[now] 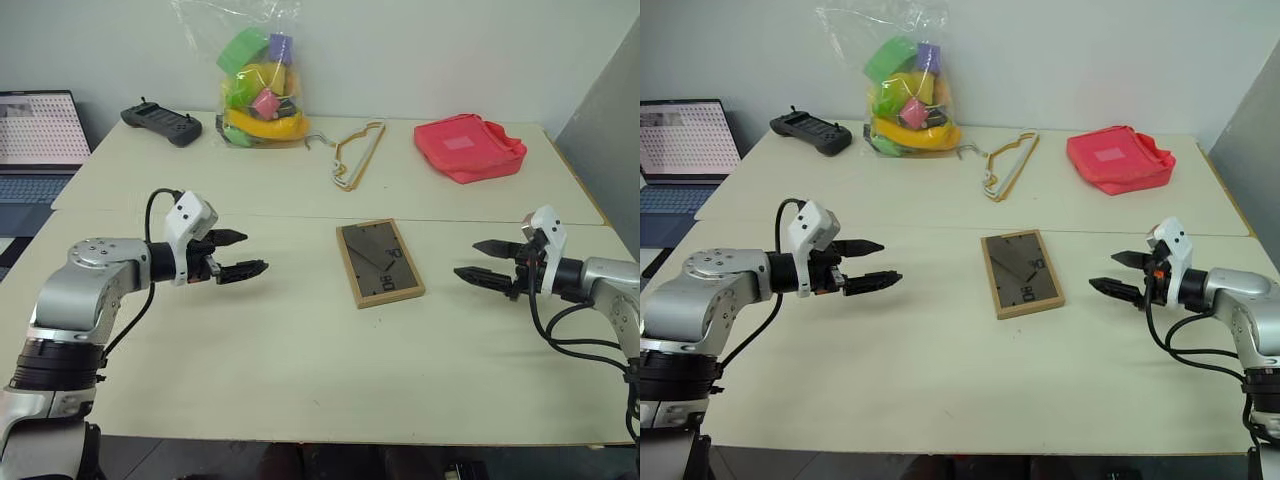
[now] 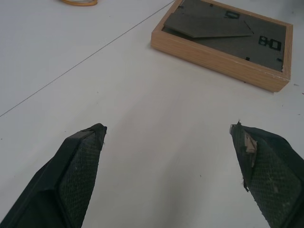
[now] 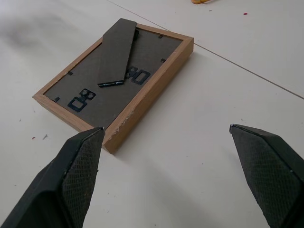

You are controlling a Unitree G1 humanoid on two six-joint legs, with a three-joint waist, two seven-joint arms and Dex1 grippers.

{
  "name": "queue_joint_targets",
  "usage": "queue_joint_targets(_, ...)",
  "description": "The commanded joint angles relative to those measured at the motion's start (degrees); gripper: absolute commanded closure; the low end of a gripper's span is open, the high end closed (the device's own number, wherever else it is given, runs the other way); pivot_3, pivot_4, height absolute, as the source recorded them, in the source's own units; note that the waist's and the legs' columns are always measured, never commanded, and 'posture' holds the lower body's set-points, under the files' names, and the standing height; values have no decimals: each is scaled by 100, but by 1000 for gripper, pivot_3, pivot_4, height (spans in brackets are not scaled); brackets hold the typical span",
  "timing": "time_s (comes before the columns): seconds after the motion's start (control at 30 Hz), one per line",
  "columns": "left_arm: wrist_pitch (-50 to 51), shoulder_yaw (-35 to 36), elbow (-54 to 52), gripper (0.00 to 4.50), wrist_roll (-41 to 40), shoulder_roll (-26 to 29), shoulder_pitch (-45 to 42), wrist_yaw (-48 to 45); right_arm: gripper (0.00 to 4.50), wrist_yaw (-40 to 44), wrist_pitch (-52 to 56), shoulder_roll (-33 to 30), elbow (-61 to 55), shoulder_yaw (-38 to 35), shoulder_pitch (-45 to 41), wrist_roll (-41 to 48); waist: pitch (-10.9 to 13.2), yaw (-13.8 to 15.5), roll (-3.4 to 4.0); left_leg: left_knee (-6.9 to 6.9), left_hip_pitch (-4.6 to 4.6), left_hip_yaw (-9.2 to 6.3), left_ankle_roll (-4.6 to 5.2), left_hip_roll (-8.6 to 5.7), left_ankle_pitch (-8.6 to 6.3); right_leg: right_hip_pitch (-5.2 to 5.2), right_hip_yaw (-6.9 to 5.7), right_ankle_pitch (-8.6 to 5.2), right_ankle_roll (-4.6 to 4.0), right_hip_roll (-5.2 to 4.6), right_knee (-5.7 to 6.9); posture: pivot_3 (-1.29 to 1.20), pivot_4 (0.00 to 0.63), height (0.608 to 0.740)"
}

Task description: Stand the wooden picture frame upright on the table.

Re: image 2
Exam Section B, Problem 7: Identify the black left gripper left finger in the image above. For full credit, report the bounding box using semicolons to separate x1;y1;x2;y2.
0;123;108;228

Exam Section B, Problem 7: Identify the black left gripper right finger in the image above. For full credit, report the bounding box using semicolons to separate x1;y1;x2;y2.
229;120;304;228

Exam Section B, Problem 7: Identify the wooden picture frame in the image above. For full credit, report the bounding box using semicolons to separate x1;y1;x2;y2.
151;0;294;93

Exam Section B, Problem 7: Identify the orange ring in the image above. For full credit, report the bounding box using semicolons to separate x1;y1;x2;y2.
58;0;98;7

